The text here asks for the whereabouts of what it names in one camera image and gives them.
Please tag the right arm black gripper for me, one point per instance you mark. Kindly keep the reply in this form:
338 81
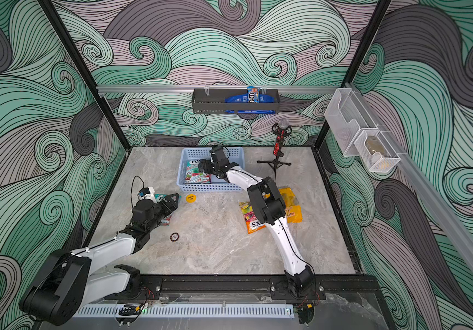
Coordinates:
206 165

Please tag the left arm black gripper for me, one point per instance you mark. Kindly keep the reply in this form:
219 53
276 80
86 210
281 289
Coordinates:
159 206

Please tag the green Fox's candy bag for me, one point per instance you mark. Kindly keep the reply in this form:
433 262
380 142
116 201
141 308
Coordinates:
192 175

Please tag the light blue perforated plastic basket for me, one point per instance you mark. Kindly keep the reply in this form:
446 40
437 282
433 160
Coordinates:
212 185

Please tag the orange Fox's candy bag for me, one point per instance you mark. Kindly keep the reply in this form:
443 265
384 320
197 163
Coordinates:
252 223

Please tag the yellow candy bag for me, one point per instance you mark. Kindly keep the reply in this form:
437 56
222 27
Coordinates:
293 209

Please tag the teal Fox's candy bag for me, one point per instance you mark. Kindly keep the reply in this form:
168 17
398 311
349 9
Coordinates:
168 204

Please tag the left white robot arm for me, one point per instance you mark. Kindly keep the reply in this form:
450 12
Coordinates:
69 280

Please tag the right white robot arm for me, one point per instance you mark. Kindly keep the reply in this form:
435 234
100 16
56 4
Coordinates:
270 210

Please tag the yellow round sticker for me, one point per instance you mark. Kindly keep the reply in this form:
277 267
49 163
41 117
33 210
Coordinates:
191 198

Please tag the red microphone on tripod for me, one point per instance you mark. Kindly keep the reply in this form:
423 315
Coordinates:
282 129

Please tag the small snack packet in shelf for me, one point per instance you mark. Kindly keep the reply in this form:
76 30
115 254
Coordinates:
253 94

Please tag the blue package in shelf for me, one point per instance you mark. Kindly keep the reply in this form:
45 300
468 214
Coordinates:
240 99

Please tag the small clear bin with contents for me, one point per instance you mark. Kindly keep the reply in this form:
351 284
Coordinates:
376 154

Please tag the black wall shelf tray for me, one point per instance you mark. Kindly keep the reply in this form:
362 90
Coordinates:
213 102

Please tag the aluminium rail back wall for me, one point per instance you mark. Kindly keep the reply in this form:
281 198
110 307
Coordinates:
171 89

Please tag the white slotted cable duct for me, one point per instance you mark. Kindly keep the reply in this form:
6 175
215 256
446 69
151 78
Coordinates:
223 310

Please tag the clear plastic wall bin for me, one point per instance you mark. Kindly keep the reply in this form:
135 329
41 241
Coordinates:
348 116

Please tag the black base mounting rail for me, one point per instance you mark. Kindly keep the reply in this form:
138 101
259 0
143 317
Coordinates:
274 286

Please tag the black corner frame post right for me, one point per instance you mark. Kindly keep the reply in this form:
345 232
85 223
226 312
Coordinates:
362 19

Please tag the black corner frame post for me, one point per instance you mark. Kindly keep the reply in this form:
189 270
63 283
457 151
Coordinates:
362 19
62 33

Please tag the black corner frame post left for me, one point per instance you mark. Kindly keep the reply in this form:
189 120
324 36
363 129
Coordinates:
62 33

